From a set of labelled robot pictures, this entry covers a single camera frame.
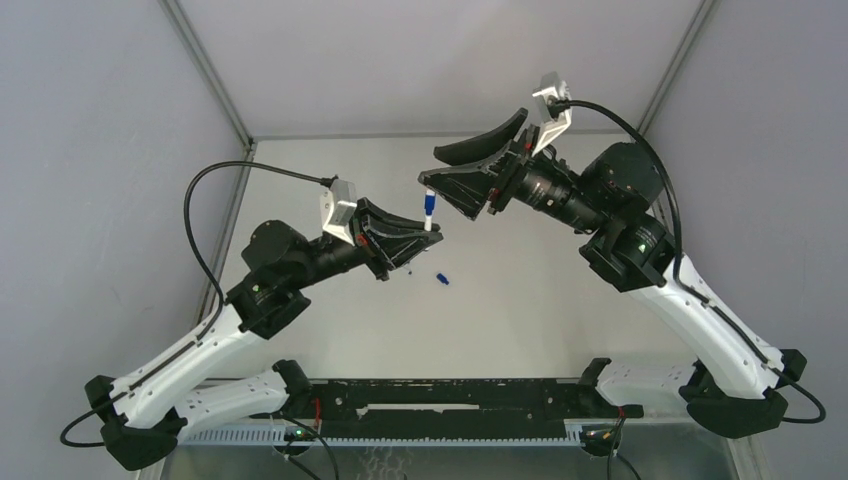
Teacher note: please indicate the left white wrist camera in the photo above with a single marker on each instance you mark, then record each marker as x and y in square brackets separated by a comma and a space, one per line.
[338, 206]

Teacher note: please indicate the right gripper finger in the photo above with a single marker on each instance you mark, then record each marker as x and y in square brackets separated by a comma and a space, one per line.
[472, 187]
[483, 145]

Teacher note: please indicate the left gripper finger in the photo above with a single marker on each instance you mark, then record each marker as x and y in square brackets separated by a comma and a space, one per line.
[386, 225]
[393, 252]

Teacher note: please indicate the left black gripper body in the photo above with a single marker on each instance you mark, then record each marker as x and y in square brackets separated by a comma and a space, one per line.
[370, 250]

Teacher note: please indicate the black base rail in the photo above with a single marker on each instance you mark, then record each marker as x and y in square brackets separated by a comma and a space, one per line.
[453, 409]

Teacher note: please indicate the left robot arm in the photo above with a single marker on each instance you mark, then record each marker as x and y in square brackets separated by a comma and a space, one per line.
[147, 413]

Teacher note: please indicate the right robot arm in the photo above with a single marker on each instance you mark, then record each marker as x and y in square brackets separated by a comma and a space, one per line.
[733, 387]

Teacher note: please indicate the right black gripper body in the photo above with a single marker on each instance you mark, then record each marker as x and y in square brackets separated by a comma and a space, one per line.
[515, 170]

